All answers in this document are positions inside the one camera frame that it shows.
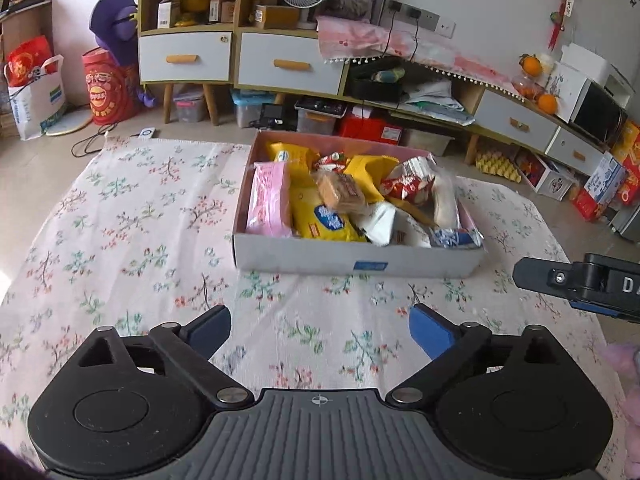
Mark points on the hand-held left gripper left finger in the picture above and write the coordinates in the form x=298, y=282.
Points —
x=212, y=330

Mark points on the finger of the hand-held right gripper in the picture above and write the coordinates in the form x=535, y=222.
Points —
x=595, y=309
x=545, y=275

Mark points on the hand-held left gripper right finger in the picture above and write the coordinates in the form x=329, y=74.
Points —
x=427, y=330

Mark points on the blue silver snack packet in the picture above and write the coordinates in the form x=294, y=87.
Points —
x=455, y=237

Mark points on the cardboard box pink inside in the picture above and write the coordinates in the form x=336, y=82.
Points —
x=350, y=260

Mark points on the long white bread packet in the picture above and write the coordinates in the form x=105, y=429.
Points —
x=445, y=200

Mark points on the pink snack packet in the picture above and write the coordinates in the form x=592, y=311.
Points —
x=270, y=200

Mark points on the red snack packet white flower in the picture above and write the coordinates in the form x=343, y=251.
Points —
x=405, y=185

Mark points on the yellow snack packet blue label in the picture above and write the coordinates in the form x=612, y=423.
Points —
x=325, y=220

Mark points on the brown cake packet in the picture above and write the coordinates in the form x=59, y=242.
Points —
x=340, y=192

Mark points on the pink fuzzy clothing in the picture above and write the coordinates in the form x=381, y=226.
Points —
x=625, y=360

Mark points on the white red carton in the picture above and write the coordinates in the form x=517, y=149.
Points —
x=550, y=182

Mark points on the blue white carton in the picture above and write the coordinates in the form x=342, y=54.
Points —
x=605, y=180

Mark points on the white packet black print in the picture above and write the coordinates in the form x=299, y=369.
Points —
x=380, y=222

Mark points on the yellow egg tray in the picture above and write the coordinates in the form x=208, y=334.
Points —
x=497, y=162

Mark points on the floral tablecloth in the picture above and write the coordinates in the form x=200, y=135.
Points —
x=125, y=235

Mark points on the red snack carton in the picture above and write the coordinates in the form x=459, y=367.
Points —
x=630, y=150

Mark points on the black microwave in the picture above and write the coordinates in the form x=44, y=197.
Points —
x=595, y=112

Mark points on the orange fruit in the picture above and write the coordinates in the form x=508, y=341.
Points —
x=547, y=103
x=531, y=65

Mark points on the clear plastic bin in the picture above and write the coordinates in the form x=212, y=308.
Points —
x=427, y=142

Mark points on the white printed carton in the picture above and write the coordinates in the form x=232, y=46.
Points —
x=567, y=92

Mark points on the clear bag of oranges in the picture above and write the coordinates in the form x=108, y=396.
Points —
x=527, y=89

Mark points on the red box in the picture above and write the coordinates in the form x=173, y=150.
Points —
x=370, y=130

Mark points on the pile of white papers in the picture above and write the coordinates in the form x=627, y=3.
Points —
x=430, y=97

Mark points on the white foam box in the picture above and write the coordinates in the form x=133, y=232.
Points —
x=585, y=62

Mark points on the clear storage bin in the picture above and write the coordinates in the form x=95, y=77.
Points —
x=190, y=107

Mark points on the black tablet device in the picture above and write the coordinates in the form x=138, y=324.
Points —
x=272, y=112

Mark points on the blue lid storage bin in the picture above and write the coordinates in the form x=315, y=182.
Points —
x=245, y=105

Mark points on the clear bin black lid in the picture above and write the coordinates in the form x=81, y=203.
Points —
x=315, y=122

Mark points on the wooden cabinet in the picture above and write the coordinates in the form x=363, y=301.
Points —
x=168, y=102

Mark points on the dark cloth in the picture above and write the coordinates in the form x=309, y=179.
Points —
x=10, y=467

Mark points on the black storage box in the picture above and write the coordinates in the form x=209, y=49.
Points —
x=370, y=91

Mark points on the white round base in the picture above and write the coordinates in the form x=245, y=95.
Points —
x=70, y=122

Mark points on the red printed barrel bag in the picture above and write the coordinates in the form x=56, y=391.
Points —
x=105, y=90

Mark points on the white shopping bag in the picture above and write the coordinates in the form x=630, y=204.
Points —
x=35, y=110

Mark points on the pink fringed cloth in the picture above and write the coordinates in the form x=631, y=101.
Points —
x=350, y=40

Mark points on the small white carton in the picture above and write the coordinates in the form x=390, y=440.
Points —
x=167, y=15

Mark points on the brown cardboard box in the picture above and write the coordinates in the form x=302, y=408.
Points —
x=275, y=17

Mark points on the purple plush toy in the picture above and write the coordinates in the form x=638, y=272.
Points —
x=112, y=25

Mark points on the small cardboard boxes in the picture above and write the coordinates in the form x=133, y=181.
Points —
x=217, y=7

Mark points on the red gift bag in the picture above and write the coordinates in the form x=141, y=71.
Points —
x=27, y=62

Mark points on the wooden side shelf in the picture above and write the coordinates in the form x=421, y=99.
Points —
x=25, y=8

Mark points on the wall power socket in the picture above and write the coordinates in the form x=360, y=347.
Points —
x=430, y=22

